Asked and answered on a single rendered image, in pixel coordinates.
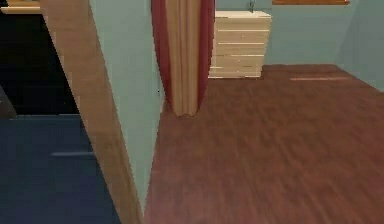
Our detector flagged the red and tan surfboard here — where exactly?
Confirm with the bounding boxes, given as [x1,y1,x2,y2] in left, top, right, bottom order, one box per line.
[150,0,216,117]

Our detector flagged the pale wooden chest of drawers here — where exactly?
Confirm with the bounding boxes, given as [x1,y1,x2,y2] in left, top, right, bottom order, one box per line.
[208,10,273,80]

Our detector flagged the brown framed window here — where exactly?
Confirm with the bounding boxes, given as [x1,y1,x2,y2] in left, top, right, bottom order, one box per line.
[271,0,351,6]

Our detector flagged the pale wooden shelf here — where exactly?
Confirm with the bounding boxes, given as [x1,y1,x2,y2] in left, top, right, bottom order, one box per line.
[0,0,42,15]

